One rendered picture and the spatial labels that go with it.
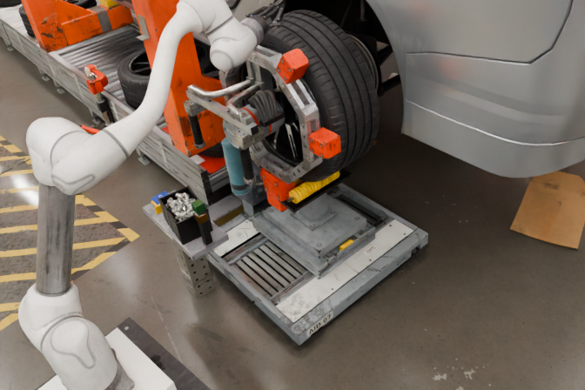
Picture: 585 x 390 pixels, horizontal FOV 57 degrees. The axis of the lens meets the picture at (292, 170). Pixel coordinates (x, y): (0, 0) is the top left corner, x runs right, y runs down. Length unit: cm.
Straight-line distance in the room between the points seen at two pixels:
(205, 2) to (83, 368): 111
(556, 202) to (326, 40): 162
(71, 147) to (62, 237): 34
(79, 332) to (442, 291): 153
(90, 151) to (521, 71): 122
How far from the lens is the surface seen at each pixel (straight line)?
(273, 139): 234
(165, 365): 204
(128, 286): 278
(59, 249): 175
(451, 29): 180
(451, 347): 235
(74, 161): 148
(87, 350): 173
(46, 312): 185
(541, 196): 309
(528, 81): 172
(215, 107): 195
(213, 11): 163
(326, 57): 192
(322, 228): 248
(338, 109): 189
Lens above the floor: 190
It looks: 36 degrees down
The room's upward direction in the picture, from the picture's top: 7 degrees counter-clockwise
